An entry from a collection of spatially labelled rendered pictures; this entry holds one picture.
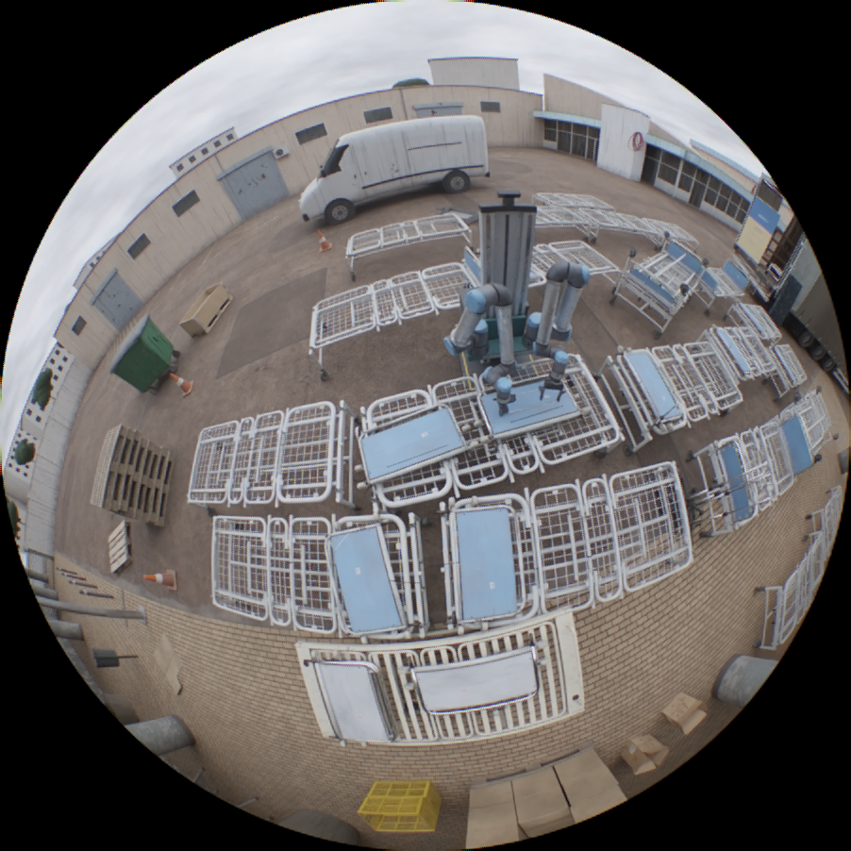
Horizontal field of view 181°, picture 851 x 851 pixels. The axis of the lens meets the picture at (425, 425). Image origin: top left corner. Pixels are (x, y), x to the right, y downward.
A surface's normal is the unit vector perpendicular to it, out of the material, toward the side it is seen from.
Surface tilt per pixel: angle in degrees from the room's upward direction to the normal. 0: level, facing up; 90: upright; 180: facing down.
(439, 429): 3
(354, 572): 5
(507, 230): 90
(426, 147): 88
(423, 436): 3
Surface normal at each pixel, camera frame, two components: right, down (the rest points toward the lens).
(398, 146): 0.32, 0.82
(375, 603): -0.06, -0.46
